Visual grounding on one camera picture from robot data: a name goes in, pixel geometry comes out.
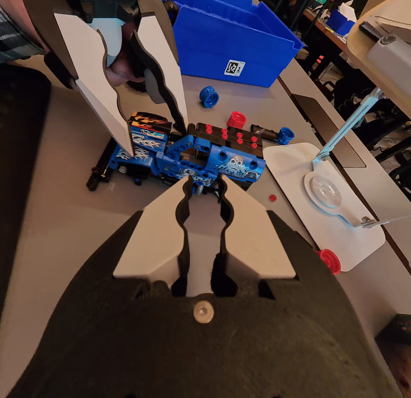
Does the clear acrylic stand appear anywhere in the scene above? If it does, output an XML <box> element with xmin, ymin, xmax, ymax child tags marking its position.
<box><xmin>303</xmin><ymin>87</ymin><xmax>411</xmax><ymax>228</ymax></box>

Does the blue black brick toy truck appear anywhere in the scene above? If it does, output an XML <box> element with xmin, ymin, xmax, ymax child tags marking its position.
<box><xmin>86</xmin><ymin>111</ymin><xmax>267</xmax><ymax>196</ymax></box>

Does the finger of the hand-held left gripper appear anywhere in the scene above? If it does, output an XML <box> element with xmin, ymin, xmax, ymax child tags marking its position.
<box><xmin>53</xmin><ymin>13</ymin><xmax>135</xmax><ymax>157</ymax></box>
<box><xmin>130</xmin><ymin>16</ymin><xmax>189</xmax><ymax>134</ymax></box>

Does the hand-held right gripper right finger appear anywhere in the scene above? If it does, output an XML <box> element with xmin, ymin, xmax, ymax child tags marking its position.
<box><xmin>210</xmin><ymin>173</ymin><xmax>297</xmax><ymax>297</ymax></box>

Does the wooden table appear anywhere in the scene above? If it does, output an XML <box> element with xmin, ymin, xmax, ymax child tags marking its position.
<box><xmin>302</xmin><ymin>8</ymin><xmax>350</xmax><ymax>63</ymax></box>

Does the blue plastic bin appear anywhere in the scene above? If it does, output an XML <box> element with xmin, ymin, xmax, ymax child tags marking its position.
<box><xmin>154</xmin><ymin>0</ymin><xmax>305</xmax><ymax>88</ymax></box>

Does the person's left hand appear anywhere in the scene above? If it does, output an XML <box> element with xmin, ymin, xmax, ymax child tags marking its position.
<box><xmin>106</xmin><ymin>53</ymin><xmax>148</xmax><ymax>90</ymax></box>

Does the person's left forearm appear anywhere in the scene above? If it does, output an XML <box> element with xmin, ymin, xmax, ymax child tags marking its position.
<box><xmin>0</xmin><ymin>0</ymin><xmax>49</xmax><ymax>64</ymax></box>

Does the dark desk cable flap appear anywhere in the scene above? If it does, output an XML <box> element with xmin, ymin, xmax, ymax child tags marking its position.
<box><xmin>290</xmin><ymin>93</ymin><xmax>366</xmax><ymax>168</ymax></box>

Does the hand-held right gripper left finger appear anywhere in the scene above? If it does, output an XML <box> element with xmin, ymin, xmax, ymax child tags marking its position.
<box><xmin>112</xmin><ymin>175</ymin><xmax>193</xmax><ymax>297</ymax></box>

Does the small blue box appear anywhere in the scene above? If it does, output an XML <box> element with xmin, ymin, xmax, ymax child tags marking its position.
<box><xmin>328</xmin><ymin>8</ymin><xmax>357</xmax><ymax>36</ymax></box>

